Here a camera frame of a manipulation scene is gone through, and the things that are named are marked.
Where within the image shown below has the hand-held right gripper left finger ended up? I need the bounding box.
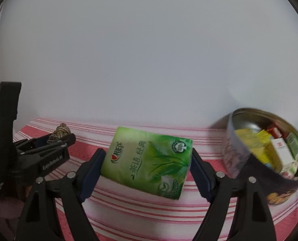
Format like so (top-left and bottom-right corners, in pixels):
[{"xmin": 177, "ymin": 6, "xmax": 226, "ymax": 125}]
[{"xmin": 15, "ymin": 148, "xmax": 107, "ymax": 241}]

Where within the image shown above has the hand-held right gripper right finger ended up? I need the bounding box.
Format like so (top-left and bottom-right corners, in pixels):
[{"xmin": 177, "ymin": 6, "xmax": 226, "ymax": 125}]
[{"xmin": 190, "ymin": 148, "xmax": 275, "ymax": 241}]

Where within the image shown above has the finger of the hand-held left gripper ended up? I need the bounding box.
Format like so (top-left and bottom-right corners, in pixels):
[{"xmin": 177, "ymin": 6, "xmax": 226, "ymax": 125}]
[
  {"xmin": 13, "ymin": 134, "xmax": 52, "ymax": 151},
  {"xmin": 22, "ymin": 134, "xmax": 76, "ymax": 159}
]

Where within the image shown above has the brown rope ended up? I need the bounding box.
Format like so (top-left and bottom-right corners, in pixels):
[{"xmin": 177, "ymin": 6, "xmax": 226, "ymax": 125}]
[{"xmin": 47, "ymin": 123, "xmax": 72, "ymax": 145}]

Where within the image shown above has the round printed metal tin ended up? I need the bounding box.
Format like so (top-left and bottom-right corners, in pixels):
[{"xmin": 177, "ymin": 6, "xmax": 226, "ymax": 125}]
[{"xmin": 223, "ymin": 108, "xmax": 298, "ymax": 205}]

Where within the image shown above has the red snack packet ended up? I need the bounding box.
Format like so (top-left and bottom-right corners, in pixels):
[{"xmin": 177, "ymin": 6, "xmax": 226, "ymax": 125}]
[{"xmin": 265, "ymin": 124, "xmax": 287, "ymax": 140}]

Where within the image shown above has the green square sachet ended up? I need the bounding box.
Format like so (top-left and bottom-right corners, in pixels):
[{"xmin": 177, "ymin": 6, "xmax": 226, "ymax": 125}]
[{"xmin": 286, "ymin": 132, "xmax": 298, "ymax": 161}]

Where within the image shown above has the red white striped cloth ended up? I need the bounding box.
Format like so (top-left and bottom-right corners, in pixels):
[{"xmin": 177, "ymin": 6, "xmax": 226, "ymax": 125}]
[{"xmin": 0, "ymin": 117, "xmax": 298, "ymax": 241}]

